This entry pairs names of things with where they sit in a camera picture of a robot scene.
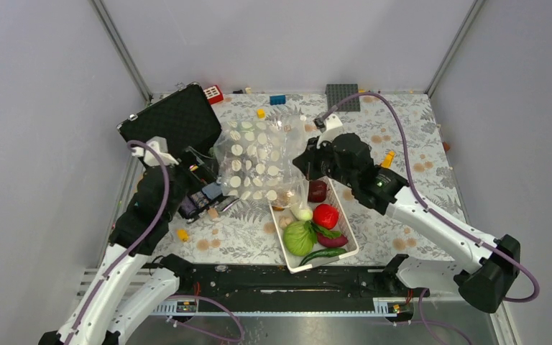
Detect garlic bulb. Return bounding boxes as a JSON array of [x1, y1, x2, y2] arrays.
[[278, 216, 295, 230]]

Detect green leafy vegetable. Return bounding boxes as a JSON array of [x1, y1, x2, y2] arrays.
[[308, 221, 342, 239]]

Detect purple sweet potato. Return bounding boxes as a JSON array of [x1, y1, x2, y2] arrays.
[[317, 234, 349, 248]]

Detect red white toy block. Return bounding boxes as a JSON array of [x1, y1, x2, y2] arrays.
[[203, 85, 224, 105]]

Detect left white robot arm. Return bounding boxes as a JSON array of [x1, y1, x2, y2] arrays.
[[39, 165, 201, 344]]

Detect blue lego brick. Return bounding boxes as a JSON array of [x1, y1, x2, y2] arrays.
[[269, 95, 286, 106]]

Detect grey lego baseplate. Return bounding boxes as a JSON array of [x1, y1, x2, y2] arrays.
[[325, 83, 361, 112]]

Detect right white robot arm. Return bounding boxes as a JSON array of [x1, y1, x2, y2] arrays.
[[292, 133, 521, 313]]

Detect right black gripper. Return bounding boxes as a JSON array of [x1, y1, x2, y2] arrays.
[[293, 135, 357, 189]]

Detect clear zip top bag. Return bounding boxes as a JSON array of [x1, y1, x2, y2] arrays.
[[213, 116, 307, 208]]

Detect white perforated plastic basket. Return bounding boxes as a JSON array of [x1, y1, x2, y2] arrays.
[[271, 178, 359, 274]]

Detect green cabbage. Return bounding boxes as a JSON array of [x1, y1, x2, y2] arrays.
[[282, 221, 318, 257]]

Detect green chili pepper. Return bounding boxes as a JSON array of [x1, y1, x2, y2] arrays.
[[299, 247, 346, 266]]

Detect white radish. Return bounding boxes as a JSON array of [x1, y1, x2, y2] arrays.
[[290, 203, 313, 221]]

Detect yellow small toy piece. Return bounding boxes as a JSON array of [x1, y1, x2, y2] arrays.
[[176, 229, 190, 242]]

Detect yellow blue toy vehicle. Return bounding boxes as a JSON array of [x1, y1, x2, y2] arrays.
[[380, 151, 396, 169]]

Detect black open case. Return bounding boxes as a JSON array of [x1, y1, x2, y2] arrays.
[[116, 83, 221, 155]]

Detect red tomato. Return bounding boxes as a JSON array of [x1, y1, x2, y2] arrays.
[[312, 203, 340, 230]]

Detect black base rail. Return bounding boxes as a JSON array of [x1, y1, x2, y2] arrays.
[[152, 254, 429, 316]]

